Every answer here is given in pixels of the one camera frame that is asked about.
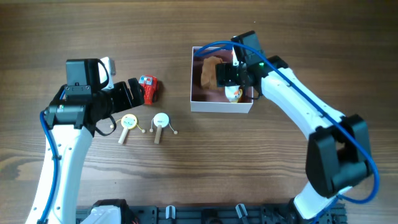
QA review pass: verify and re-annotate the red toy fire truck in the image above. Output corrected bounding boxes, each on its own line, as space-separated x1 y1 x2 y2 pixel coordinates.
139 75 159 105

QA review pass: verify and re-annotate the brown plush bear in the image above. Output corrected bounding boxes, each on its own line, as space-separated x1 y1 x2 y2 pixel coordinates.
201 56 223 90

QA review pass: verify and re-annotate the white plush duck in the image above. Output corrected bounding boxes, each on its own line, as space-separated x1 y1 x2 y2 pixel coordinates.
224 86 243 103

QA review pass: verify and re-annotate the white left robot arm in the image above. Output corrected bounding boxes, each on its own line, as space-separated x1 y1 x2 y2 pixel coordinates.
26 57 144 223

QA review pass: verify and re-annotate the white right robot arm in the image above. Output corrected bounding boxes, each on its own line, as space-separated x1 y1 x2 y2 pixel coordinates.
214 30 380 223

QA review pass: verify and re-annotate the yellow cat rattle drum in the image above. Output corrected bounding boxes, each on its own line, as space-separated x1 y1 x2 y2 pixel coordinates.
109 114 146 144

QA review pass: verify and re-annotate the pink open cardboard box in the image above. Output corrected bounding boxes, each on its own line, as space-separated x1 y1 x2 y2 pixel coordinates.
190 46 254 113

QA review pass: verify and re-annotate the white rattle drum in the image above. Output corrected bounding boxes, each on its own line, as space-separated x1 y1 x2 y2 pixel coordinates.
149 113 178 144

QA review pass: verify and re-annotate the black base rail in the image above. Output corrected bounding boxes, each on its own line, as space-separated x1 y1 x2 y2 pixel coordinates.
75 198 346 224

